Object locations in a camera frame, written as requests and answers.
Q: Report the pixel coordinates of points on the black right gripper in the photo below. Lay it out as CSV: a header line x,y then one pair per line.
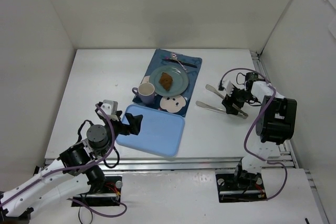
x,y
232,100

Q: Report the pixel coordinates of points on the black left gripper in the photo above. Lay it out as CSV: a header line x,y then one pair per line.
x,y
125,127

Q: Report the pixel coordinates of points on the silver metal tongs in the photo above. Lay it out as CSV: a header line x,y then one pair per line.
x,y
212,89

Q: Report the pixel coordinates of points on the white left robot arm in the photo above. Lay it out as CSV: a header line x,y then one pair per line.
x,y
75,171

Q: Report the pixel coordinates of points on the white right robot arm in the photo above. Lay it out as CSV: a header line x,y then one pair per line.
x,y
274,124

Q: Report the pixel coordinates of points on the light blue plastic tray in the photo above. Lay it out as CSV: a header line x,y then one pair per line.
x,y
160,133

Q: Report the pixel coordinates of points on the lavender ceramic mug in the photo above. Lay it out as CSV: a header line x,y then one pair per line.
x,y
146,92

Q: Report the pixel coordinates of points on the dark blue bear placemat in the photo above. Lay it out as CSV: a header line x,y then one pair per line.
x,y
177,104

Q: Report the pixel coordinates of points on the teal green ceramic plate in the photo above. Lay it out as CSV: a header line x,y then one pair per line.
x,y
180,80

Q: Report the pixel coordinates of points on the silver metal spoon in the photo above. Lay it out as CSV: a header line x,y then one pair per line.
x,y
175,58

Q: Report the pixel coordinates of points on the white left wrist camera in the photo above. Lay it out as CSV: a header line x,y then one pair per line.
x,y
108,108

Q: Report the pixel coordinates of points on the black handled knife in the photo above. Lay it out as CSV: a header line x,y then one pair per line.
x,y
182,62

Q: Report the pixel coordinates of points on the aluminium table edge rail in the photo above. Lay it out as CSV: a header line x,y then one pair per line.
x,y
178,164

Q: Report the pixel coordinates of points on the aluminium right side rail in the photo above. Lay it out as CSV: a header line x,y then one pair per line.
x,y
260,66

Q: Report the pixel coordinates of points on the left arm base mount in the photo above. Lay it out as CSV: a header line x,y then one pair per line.
x,y
109,195

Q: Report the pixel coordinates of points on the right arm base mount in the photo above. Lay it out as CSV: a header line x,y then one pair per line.
x,y
230,191

